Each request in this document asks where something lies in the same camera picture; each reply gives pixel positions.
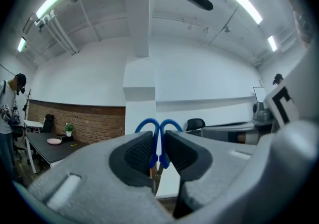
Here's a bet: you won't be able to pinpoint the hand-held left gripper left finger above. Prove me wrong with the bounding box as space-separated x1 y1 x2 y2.
27 130 175 224

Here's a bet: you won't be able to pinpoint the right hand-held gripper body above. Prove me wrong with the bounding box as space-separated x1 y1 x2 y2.
251 41 319 224

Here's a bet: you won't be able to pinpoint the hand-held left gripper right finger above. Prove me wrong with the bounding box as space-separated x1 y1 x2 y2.
165 130 259 220

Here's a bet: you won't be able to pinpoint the blue-handled scissors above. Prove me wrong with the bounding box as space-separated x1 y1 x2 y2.
134 117 184 196

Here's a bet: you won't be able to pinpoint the black office chair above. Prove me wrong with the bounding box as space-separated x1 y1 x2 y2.
40 113 55 134
185 117 206 134

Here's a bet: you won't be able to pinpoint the black desk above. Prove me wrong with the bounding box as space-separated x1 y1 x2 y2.
24 131 91 174

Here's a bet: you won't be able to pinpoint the small potted plant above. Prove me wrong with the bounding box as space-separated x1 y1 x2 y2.
64 122 75 137

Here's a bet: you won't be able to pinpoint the grey chair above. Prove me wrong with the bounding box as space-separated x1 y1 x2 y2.
252 101 273 126

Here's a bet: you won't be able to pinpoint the whiteboard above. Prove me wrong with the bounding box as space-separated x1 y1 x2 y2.
253 86 268 103

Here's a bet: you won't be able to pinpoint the small white table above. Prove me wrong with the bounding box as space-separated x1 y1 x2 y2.
23 118 44 134

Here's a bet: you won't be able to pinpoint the black coat rack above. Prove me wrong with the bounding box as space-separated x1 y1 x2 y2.
22 88 33 120

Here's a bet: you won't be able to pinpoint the short ceiling tube light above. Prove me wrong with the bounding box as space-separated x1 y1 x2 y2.
267 35 278 52
17 37 27 53

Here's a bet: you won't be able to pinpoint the white ceiling pipes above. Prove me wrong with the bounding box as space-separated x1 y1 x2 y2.
34 9 80 56

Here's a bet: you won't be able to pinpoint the long ceiling tube light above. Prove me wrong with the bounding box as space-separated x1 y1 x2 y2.
228 0 263 25
35 0 72 19

